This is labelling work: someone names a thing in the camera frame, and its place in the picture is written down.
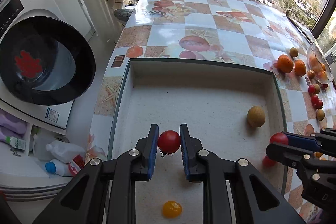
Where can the clear plastic fruit bag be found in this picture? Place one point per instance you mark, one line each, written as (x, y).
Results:
(315, 52)

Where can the purple detergent bottle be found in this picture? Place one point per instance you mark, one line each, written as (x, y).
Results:
(10, 124)

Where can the red cherry tomato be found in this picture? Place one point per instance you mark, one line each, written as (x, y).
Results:
(319, 104)
(169, 141)
(314, 98)
(277, 138)
(311, 89)

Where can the round brown fruit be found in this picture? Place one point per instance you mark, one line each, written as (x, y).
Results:
(320, 114)
(256, 116)

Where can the red garment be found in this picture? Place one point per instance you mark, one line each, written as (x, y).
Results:
(27, 65)

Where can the small green label bottle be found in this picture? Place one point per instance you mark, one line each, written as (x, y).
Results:
(17, 144)

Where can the checkered printed tablecloth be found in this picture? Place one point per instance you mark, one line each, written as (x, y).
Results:
(199, 22)

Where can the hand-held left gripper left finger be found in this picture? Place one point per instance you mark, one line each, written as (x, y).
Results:
(153, 153)

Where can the yellow cherry tomato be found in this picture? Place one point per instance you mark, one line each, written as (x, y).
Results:
(172, 209)

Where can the white washing machine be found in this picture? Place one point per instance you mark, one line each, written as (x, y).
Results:
(57, 108)

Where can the white plastic jug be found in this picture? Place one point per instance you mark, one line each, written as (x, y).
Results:
(65, 150)

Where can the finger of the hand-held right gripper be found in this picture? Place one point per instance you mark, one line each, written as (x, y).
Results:
(302, 141)
(284, 154)

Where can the white bottle blue cap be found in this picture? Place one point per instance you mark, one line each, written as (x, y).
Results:
(59, 168)

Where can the white rectangular tray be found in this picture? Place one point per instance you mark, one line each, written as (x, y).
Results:
(197, 98)

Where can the white storage shelf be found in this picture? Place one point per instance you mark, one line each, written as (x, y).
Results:
(21, 178)

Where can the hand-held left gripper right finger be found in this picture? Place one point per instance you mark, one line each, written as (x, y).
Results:
(183, 153)

